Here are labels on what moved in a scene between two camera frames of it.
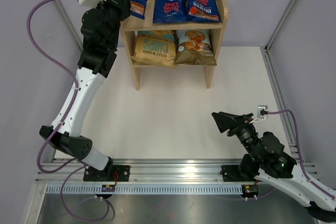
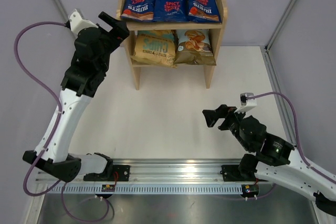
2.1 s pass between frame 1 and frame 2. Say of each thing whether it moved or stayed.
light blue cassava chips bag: stayed
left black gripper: moved
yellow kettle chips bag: stayed
